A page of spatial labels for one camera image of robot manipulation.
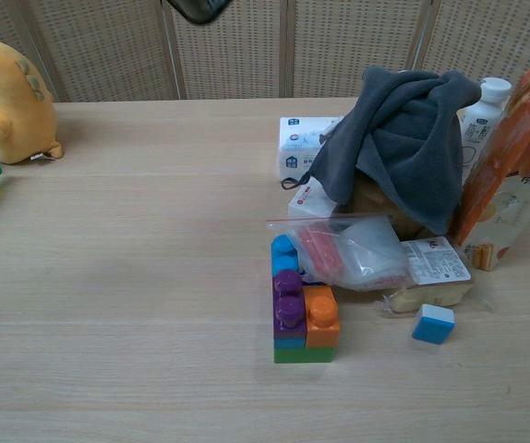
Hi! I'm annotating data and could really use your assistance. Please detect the white milk bottle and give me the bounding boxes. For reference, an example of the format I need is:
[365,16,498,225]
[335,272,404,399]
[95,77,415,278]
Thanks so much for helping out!
[457,77,512,186]

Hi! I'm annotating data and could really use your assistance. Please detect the small white carton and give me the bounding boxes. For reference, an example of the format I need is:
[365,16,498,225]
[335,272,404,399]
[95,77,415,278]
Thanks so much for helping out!
[287,179,340,222]

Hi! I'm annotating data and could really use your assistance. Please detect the brown box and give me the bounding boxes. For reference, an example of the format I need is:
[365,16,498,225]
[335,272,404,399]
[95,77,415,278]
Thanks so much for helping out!
[338,173,426,242]

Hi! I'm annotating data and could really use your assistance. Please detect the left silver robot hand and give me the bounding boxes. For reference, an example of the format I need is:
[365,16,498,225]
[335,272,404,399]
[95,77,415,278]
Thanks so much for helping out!
[166,0,235,27]

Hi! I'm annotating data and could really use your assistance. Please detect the dark grey towel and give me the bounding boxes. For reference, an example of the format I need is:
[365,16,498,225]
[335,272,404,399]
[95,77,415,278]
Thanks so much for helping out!
[281,66,483,235]

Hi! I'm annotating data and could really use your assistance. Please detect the clear zip bag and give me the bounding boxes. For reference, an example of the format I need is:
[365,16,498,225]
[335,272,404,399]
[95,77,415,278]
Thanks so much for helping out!
[267,214,409,293]

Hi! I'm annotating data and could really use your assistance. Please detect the orange snack box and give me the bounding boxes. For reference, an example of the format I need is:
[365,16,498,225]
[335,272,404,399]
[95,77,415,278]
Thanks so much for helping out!
[449,69,530,272]

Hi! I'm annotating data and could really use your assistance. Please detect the woven folding screen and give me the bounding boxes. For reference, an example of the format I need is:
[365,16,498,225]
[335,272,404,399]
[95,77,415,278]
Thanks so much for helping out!
[0,0,530,103]

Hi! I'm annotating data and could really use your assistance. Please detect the blue white eraser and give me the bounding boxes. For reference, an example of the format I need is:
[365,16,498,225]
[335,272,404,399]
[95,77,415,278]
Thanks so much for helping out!
[411,303,456,345]

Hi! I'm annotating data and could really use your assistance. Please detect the white tissue pack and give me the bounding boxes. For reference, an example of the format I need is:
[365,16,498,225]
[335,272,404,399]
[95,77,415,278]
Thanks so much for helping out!
[277,115,347,181]

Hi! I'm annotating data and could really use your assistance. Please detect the wrapped bread package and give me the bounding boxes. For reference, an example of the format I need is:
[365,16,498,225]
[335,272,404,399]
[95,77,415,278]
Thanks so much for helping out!
[375,237,497,319]

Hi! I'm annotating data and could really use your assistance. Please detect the orange plush dinosaur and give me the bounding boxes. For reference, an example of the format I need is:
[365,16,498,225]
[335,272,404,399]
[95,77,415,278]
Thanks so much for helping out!
[0,39,66,166]

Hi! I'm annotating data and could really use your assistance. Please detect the colourful toy block stack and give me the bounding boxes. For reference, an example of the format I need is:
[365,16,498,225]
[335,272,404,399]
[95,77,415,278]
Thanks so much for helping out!
[270,233,341,365]

